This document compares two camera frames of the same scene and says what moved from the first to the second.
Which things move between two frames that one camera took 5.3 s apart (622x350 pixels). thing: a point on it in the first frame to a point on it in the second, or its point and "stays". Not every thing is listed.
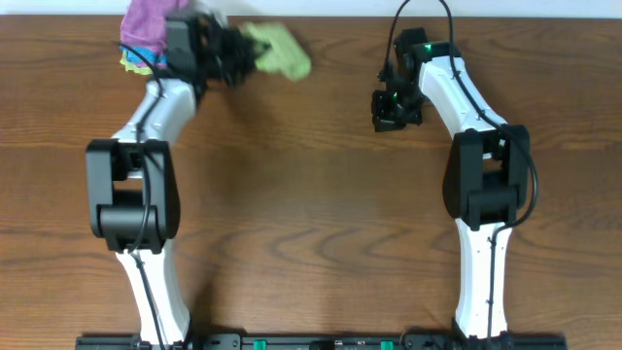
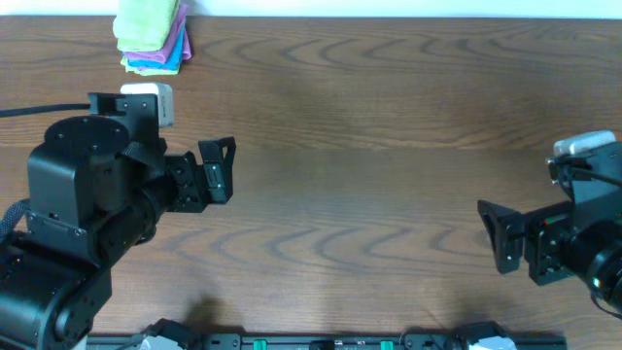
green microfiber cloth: (282, 54) to (143, 25)
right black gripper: (389, 117) to (544, 246)
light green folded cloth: (131, 66) stays
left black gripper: (235, 55) to (184, 182)
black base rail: (325, 342) stays
